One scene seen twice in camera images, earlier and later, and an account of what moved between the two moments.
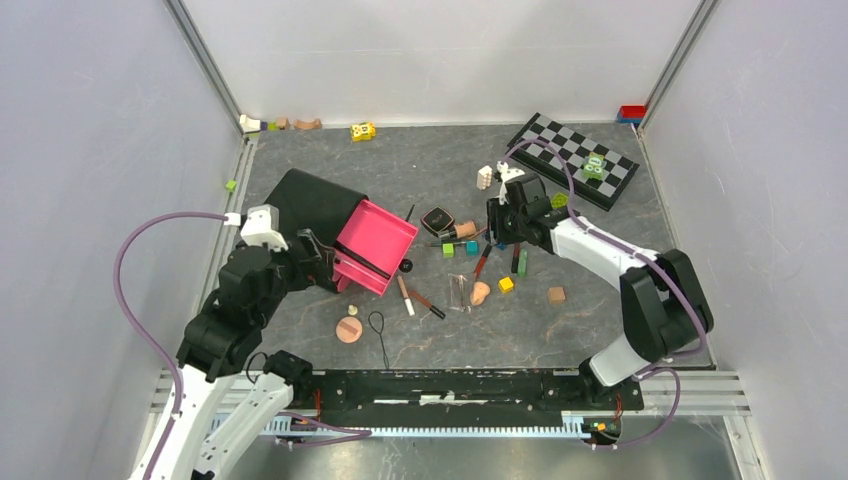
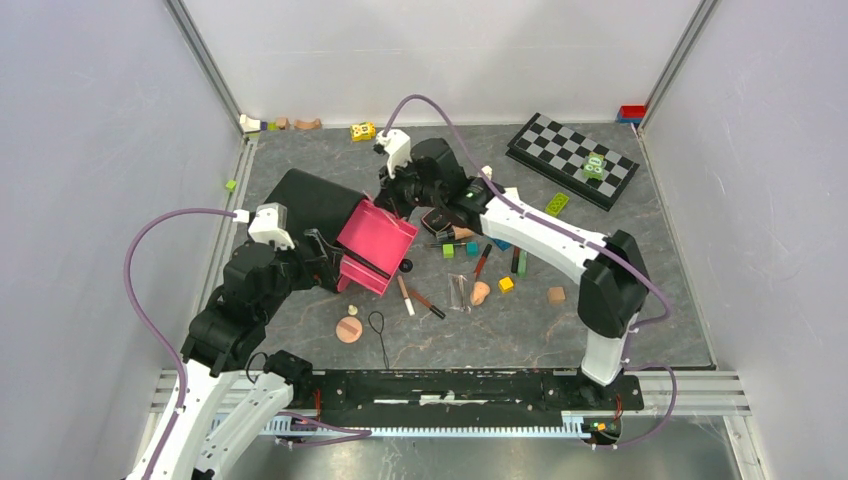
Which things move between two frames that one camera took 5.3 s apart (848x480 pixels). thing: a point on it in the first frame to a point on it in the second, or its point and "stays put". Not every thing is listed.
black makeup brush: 361,261 stays put
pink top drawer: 375,238 stays put
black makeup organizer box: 308,202 stays put
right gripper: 495,229 to 389,190
